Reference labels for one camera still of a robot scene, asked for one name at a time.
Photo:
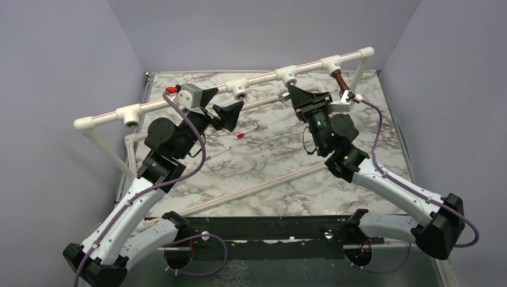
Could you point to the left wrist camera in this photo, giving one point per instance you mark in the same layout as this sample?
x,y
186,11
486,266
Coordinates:
x,y
188,96

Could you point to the chrome metal faucet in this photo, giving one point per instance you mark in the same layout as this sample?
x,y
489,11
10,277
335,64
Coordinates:
x,y
283,96

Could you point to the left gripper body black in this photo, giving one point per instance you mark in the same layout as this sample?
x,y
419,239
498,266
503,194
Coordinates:
x,y
200,121

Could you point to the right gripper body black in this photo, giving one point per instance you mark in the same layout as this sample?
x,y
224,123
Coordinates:
x,y
317,107

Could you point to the white red marker pen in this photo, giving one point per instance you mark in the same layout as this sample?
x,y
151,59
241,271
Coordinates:
x,y
243,134

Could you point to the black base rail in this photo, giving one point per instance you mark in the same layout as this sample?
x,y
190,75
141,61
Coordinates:
x,y
266,237

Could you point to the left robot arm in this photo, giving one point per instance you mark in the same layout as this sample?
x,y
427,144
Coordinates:
x,y
177,152

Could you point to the white PVC pipe frame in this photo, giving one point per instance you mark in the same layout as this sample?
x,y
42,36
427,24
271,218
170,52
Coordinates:
x,y
132,113

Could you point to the brown plastic faucet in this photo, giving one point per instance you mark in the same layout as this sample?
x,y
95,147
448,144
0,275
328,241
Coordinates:
x,y
337,75

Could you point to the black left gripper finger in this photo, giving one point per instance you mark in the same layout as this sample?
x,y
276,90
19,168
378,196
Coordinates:
x,y
207,95
228,116

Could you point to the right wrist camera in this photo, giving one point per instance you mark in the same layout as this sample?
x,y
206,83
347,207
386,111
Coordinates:
x,y
345,104

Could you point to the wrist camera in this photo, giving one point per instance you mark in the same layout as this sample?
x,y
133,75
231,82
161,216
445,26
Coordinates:
x,y
188,96
345,104

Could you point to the white purple marker pen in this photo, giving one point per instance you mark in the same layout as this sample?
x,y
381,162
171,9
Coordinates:
x,y
216,154

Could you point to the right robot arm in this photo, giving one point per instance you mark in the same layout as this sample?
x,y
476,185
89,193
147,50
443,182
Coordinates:
x,y
433,222

